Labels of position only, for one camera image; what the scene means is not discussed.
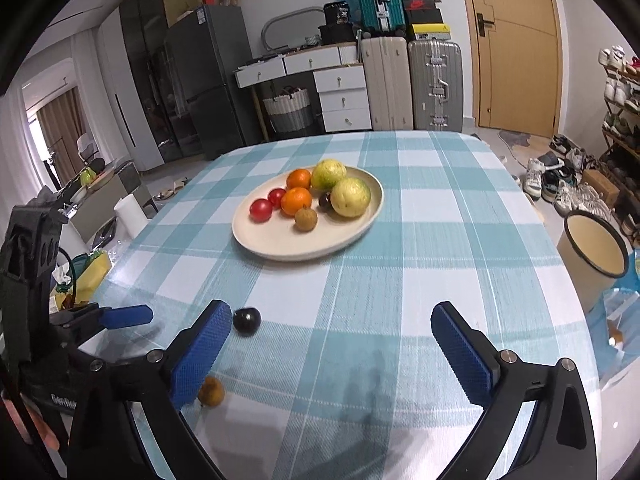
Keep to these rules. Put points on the grey floor mat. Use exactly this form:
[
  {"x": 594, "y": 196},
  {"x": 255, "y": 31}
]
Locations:
[{"x": 515, "y": 139}]

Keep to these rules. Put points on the paper towel roll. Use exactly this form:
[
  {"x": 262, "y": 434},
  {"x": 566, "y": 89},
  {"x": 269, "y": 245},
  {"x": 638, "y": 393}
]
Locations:
[{"x": 131, "y": 215}]

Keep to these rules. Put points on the beige suitcase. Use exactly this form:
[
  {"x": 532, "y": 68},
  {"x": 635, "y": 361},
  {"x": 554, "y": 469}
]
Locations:
[{"x": 387, "y": 85}]

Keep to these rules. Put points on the shoe rack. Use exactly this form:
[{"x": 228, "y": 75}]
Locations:
[{"x": 625, "y": 125}]

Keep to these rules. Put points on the plain black shoe box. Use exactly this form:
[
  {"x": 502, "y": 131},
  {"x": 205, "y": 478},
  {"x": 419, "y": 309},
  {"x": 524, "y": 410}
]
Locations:
[{"x": 426, "y": 16}]

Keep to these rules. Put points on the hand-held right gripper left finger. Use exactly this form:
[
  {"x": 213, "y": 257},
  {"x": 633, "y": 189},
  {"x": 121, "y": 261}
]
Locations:
[{"x": 200, "y": 350}]

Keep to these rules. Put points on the wooden door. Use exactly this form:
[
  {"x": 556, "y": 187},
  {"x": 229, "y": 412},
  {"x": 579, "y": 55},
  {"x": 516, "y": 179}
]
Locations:
[{"x": 515, "y": 60}]

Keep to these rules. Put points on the cream round plate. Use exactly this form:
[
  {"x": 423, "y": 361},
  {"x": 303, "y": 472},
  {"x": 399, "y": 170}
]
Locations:
[{"x": 280, "y": 240}]

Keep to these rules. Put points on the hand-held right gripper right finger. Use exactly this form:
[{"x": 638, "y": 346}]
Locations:
[{"x": 462, "y": 352}]

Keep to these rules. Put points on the brown cardboard box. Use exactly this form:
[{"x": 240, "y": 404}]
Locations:
[{"x": 600, "y": 187}]

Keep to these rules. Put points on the red and black shoe box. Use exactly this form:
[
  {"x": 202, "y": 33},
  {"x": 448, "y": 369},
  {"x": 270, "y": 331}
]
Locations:
[{"x": 422, "y": 4}]

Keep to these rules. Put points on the small red tomato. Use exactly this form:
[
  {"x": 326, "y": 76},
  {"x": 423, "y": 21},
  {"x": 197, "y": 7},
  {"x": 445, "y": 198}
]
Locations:
[{"x": 276, "y": 198}]

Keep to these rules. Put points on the white office chair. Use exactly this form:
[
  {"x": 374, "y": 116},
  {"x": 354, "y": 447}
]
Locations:
[{"x": 87, "y": 146}]

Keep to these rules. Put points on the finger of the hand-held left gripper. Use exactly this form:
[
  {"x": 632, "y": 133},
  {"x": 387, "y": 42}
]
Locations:
[{"x": 127, "y": 316}]

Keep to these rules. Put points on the yellow cloth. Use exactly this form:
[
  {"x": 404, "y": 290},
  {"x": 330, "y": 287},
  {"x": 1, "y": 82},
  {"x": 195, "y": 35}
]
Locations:
[{"x": 95, "y": 272}]

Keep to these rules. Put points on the pile of shoes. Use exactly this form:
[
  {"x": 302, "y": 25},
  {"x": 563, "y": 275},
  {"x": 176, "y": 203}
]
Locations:
[{"x": 565, "y": 185}]

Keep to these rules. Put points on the white desk with drawers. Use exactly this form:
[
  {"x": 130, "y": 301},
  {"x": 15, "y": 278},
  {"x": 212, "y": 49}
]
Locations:
[{"x": 345, "y": 100}]

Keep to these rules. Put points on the low coffee table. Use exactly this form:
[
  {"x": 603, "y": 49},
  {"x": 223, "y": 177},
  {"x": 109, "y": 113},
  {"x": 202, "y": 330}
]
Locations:
[{"x": 105, "y": 205}]

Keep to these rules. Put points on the yellow and black shoe box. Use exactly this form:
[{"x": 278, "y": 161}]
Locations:
[{"x": 430, "y": 32}]

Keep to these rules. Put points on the orange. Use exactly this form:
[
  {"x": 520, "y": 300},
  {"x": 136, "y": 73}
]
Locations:
[
  {"x": 296, "y": 201},
  {"x": 299, "y": 179}
]

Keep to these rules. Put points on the pair of floor slippers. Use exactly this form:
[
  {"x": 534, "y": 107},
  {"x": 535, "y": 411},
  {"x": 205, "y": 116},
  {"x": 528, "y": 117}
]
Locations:
[{"x": 171, "y": 189}]

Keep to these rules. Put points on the blue plastic bag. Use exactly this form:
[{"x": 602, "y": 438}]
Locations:
[{"x": 620, "y": 350}]

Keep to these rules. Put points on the teal checked tablecloth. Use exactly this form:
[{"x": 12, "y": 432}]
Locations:
[{"x": 400, "y": 270}]

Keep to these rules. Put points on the oval mirror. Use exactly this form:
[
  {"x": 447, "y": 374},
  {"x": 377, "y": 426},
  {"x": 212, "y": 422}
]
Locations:
[{"x": 290, "y": 27}]

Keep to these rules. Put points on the brown longan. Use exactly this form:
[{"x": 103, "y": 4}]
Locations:
[
  {"x": 303, "y": 219},
  {"x": 212, "y": 391}
]

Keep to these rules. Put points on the dark plum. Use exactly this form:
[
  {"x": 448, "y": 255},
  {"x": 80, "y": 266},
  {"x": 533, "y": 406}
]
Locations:
[
  {"x": 325, "y": 201},
  {"x": 246, "y": 320}
]

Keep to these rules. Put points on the dark grey refrigerator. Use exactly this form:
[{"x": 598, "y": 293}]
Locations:
[{"x": 210, "y": 70}]

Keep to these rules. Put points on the woven laundry basket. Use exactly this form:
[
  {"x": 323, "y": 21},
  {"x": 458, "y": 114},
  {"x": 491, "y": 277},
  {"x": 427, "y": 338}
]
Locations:
[{"x": 287, "y": 112}]

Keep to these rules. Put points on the green yellow guava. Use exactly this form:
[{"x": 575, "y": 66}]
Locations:
[
  {"x": 328, "y": 174},
  {"x": 350, "y": 197}
]

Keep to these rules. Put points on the black printed bag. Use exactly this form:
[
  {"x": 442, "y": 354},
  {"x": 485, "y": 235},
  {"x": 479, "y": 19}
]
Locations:
[{"x": 337, "y": 13}]

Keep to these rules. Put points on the dark glass cabinet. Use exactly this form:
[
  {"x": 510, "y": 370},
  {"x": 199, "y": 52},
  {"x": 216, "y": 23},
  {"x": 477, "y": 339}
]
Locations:
[{"x": 147, "y": 75}]

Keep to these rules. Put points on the cream trash bin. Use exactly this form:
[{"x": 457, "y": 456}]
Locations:
[{"x": 582, "y": 275}]

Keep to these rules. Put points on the large red tomato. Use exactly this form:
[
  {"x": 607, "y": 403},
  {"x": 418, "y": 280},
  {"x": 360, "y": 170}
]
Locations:
[{"x": 260, "y": 209}]

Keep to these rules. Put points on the person's left hand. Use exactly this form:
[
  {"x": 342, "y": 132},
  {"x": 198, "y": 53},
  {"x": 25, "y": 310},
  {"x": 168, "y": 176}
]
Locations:
[{"x": 45, "y": 432}]

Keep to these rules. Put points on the silver suitcase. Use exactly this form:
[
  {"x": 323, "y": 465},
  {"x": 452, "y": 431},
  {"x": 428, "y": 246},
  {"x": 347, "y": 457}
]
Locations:
[{"x": 435, "y": 85}]

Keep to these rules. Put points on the white wardrobe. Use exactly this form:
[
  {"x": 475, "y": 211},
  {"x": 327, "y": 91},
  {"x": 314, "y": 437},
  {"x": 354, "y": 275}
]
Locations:
[{"x": 117, "y": 120}]

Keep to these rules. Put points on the brown curtain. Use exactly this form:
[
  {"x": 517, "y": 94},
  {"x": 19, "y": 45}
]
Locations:
[{"x": 65, "y": 130}]

